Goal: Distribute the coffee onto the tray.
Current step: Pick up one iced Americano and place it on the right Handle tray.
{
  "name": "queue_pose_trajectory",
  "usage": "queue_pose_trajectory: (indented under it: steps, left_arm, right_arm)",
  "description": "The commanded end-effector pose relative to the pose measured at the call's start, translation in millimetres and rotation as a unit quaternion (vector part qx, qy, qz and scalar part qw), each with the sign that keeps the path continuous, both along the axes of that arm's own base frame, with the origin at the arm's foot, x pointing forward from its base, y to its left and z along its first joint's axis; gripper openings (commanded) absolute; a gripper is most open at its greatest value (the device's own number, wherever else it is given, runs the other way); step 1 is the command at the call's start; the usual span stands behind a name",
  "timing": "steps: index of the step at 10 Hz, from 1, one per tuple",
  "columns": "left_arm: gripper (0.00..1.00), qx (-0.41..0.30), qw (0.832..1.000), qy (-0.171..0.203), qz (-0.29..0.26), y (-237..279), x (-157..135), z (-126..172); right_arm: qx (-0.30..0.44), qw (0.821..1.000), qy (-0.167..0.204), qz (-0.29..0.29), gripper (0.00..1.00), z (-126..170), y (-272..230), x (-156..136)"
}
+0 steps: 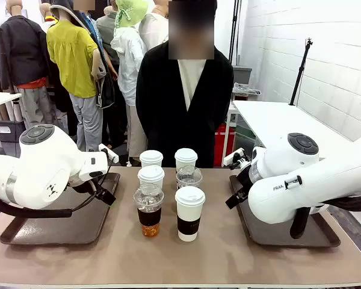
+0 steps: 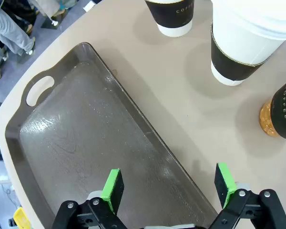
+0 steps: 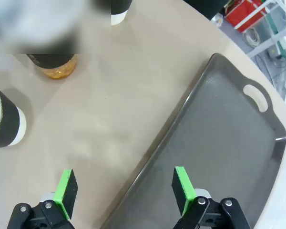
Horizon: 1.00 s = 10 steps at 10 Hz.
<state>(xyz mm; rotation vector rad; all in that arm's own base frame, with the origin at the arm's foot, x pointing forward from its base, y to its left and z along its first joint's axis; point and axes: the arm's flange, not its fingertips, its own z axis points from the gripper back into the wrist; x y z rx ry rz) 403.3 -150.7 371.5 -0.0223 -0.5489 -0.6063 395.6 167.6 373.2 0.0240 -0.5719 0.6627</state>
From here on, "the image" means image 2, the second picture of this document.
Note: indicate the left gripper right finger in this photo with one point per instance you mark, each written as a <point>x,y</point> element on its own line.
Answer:
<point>225,183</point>

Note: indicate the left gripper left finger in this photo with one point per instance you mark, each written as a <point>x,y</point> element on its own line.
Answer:
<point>113,188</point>

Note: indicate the white paper cup black sleeve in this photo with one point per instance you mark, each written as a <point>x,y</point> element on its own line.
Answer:
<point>171,14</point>
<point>240,35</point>

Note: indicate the brown plastic serving tray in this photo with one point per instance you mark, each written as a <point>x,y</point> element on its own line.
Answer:
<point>85,131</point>

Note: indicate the clear iced coffee cup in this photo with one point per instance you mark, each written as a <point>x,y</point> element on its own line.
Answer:
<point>283,114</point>

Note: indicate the yellow plastic object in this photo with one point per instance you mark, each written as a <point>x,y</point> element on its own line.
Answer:
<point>21,218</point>

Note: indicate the black floor stand base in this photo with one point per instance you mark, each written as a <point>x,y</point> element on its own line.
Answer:
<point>50,23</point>

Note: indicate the mannequin in yellow shirt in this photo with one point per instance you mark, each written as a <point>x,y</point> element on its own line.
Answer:
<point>9,31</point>

